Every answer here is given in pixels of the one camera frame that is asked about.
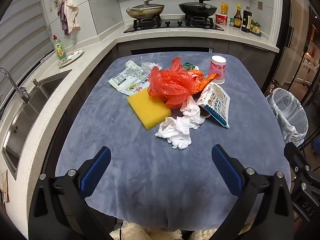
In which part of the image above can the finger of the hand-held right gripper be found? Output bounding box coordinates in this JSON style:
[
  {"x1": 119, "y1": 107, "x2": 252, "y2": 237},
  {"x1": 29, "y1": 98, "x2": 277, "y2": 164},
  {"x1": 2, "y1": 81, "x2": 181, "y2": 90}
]
[
  {"x1": 291, "y1": 172, "x2": 320, "y2": 202},
  {"x1": 284, "y1": 142, "x2": 320, "y2": 180}
]

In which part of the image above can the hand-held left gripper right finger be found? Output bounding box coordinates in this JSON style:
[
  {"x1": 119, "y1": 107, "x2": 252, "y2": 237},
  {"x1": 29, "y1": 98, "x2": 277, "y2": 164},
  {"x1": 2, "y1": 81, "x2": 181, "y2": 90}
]
[{"x1": 211, "y1": 144, "x2": 295, "y2": 240}]

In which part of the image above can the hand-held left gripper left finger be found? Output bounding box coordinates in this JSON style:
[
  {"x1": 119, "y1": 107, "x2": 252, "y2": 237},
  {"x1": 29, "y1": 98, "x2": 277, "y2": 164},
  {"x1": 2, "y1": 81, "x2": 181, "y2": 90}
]
[{"x1": 29, "y1": 146, "x2": 118, "y2": 240}]

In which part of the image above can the waste bin with white liner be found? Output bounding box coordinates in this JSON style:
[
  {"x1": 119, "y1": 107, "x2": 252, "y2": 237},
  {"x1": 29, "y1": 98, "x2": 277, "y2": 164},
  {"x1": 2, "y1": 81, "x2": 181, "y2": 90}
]
[{"x1": 265, "y1": 87, "x2": 309, "y2": 147}]

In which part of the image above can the large white tissue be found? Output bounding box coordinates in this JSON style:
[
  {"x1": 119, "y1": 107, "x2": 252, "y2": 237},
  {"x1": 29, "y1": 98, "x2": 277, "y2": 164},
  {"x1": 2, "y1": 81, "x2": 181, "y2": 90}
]
[{"x1": 154, "y1": 116, "x2": 192, "y2": 150}]

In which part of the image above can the white and blue snack bag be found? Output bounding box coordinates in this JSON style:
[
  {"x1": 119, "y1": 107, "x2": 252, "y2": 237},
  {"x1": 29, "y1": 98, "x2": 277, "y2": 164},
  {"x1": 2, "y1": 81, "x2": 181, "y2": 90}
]
[{"x1": 196, "y1": 82, "x2": 230, "y2": 129}]

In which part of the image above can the yellow sponge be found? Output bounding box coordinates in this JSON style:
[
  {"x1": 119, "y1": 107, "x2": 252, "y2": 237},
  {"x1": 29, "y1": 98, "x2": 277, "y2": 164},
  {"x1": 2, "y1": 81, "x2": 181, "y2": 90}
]
[{"x1": 127, "y1": 89, "x2": 172, "y2": 130}]

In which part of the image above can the pink paper cup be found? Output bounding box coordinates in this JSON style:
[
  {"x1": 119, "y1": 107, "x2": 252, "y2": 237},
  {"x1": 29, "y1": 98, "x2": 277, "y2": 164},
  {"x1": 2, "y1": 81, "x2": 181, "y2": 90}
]
[{"x1": 207, "y1": 55, "x2": 227, "y2": 84}]

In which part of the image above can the orange plastic bag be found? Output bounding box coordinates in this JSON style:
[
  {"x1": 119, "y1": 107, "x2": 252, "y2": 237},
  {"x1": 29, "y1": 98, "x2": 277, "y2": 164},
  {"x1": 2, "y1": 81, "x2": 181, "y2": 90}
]
[{"x1": 147, "y1": 57, "x2": 218, "y2": 109}]

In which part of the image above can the blue tablecloth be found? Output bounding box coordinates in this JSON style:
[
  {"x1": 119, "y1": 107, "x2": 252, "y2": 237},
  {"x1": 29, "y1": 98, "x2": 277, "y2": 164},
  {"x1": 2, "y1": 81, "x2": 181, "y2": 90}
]
[{"x1": 55, "y1": 51, "x2": 292, "y2": 232}]

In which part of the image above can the person's white fuzzy clothing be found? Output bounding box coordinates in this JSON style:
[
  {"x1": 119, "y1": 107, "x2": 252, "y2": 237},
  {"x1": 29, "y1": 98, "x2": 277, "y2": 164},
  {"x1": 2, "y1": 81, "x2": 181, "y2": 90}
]
[{"x1": 109, "y1": 221, "x2": 220, "y2": 240}]

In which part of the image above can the steel sink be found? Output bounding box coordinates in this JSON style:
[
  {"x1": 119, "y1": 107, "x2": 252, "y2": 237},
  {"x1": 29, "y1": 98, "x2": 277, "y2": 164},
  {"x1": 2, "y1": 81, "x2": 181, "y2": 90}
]
[{"x1": 1, "y1": 70, "x2": 73, "y2": 180}]

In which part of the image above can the white printed food wrapper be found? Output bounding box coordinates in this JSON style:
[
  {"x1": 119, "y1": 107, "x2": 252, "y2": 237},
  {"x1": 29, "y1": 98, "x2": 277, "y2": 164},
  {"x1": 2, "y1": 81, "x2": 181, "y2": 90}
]
[{"x1": 108, "y1": 60, "x2": 150, "y2": 96}]

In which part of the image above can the steel faucet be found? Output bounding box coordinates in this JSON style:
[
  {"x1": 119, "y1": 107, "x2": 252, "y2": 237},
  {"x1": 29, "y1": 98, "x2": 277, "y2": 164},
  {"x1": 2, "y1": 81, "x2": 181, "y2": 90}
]
[{"x1": 0, "y1": 67, "x2": 30, "y2": 104}]

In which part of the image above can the clear plastic wrap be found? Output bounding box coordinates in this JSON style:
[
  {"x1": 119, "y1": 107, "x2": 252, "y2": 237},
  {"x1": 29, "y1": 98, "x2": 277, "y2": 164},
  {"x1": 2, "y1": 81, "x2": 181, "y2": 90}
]
[{"x1": 141, "y1": 62, "x2": 163, "y2": 74}]

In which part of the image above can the patterned plate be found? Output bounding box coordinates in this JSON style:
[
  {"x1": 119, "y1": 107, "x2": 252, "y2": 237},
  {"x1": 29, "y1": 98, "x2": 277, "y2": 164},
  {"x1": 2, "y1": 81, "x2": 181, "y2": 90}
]
[{"x1": 57, "y1": 49, "x2": 84, "y2": 67}]

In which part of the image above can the white kitchen counter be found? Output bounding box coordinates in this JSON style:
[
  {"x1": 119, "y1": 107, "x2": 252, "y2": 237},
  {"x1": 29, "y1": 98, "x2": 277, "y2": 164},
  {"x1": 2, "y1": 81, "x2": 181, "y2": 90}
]
[{"x1": 0, "y1": 17, "x2": 280, "y2": 230}]

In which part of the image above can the green dish soap bottle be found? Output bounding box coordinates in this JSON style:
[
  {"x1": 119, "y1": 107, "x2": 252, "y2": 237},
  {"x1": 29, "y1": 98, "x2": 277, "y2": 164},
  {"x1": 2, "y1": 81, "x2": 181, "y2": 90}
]
[{"x1": 52, "y1": 35, "x2": 66, "y2": 60}]

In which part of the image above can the built-in black oven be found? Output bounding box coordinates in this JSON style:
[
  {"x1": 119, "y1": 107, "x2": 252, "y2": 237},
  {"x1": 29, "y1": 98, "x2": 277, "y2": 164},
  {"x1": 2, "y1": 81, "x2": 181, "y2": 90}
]
[{"x1": 130, "y1": 46, "x2": 214, "y2": 55}]

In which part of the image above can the seasoning jar rack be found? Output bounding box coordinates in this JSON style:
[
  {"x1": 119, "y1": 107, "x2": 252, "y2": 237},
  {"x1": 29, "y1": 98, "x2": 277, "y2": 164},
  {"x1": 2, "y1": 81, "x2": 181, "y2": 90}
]
[{"x1": 251, "y1": 20, "x2": 262, "y2": 37}]

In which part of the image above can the dark soy sauce bottle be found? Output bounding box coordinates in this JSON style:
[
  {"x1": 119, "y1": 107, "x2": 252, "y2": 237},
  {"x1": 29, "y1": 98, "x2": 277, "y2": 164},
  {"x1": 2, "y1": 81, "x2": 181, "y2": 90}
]
[{"x1": 241, "y1": 6, "x2": 252, "y2": 33}]

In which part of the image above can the purple hanging cloth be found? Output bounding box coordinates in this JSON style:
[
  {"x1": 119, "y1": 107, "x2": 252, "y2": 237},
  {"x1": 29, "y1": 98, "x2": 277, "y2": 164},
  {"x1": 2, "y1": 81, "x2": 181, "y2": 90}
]
[{"x1": 57, "y1": 1, "x2": 71, "y2": 35}]

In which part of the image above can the brown sauce bottle yellow cap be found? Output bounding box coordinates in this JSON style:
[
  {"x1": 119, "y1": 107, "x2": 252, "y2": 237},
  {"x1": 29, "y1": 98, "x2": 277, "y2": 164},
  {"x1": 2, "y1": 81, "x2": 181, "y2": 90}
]
[{"x1": 234, "y1": 3, "x2": 242, "y2": 28}]

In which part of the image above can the red instant noodle cup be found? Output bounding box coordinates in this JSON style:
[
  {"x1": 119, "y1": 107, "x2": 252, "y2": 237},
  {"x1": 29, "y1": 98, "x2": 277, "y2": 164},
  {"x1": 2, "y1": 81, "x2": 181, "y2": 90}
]
[{"x1": 215, "y1": 13, "x2": 229, "y2": 26}]

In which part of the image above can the black gas stove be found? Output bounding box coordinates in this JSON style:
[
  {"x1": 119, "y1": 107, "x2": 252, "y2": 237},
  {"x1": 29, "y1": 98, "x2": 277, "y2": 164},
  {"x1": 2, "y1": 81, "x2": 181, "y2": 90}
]
[{"x1": 123, "y1": 15, "x2": 225, "y2": 33}]

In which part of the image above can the pink and white hanging cloth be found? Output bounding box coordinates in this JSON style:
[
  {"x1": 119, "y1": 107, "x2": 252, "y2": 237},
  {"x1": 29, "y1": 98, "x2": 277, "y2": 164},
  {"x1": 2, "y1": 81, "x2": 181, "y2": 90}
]
[{"x1": 62, "y1": 0, "x2": 81, "y2": 30}]

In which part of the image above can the window blind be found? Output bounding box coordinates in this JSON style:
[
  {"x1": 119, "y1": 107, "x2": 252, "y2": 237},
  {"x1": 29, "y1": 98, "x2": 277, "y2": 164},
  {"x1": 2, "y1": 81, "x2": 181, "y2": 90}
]
[{"x1": 0, "y1": 0, "x2": 54, "y2": 85}]

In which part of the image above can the black wok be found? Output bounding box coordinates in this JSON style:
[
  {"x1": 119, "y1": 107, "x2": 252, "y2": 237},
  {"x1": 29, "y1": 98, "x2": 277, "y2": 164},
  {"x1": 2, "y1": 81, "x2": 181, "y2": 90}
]
[{"x1": 178, "y1": 4, "x2": 217, "y2": 18}]

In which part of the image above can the beige wok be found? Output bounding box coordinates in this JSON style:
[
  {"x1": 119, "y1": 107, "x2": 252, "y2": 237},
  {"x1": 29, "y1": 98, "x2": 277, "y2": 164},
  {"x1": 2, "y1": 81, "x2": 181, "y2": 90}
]
[{"x1": 126, "y1": 4, "x2": 165, "y2": 19}]

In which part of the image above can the black pan lid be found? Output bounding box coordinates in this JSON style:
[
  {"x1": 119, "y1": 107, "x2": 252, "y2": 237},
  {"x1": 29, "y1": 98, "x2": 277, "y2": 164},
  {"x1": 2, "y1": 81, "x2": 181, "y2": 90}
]
[{"x1": 179, "y1": 0, "x2": 217, "y2": 8}]

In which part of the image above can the glass pan lid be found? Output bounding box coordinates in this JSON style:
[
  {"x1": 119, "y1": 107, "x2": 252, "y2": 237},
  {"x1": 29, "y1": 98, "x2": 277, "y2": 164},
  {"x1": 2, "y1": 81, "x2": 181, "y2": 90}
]
[{"x1": 131, "y1": 0, "x2": 164, "y2": 9}]

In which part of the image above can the black door handle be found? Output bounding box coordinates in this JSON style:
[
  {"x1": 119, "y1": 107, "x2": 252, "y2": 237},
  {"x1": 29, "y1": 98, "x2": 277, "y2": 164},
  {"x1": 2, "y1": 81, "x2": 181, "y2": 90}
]
[{"x1": 285, "y1": 26, "x2": 293, "y2": 48}]

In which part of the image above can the black door frame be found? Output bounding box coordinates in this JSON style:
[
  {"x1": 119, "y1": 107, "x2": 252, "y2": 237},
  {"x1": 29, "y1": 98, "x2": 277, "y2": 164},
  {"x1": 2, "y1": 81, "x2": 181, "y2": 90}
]
[{"x1": 274, "y1": 0, "x2": 293, "y2": 95}]

